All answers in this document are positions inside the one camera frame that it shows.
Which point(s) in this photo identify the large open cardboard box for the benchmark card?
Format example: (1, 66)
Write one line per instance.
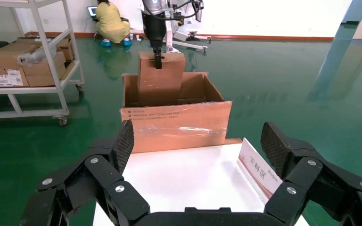
(174, 128)

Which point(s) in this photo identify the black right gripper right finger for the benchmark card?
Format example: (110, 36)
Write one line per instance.
(309, 174)

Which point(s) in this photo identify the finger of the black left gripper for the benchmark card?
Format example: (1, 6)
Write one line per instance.
(158, 59)

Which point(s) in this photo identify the white metal shelf cart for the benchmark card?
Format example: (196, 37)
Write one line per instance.
(28, 90)

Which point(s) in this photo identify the clear plastic bag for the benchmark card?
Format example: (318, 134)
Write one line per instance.
(32, 56)

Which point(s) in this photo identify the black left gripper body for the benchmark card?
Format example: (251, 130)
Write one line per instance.
(154, 28)

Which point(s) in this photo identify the small brown cardboard box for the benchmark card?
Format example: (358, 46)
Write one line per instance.
(160, 84)

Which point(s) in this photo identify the black hanging device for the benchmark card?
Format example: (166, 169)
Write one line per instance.
(199, 9)

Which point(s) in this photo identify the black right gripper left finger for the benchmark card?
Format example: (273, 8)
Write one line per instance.
(106, 174)

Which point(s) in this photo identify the person in yellow coat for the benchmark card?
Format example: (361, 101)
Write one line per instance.
(112, 25)

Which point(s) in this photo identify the white metal stand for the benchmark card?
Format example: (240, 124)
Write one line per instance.
(188, 45)

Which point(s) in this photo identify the open laptop computer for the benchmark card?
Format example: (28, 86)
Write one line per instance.
(92, 11)

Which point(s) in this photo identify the blue building pillar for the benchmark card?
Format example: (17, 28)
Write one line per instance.
(357, 11)

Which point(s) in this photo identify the white acrylic sign placard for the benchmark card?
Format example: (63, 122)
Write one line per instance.
(256, 168)

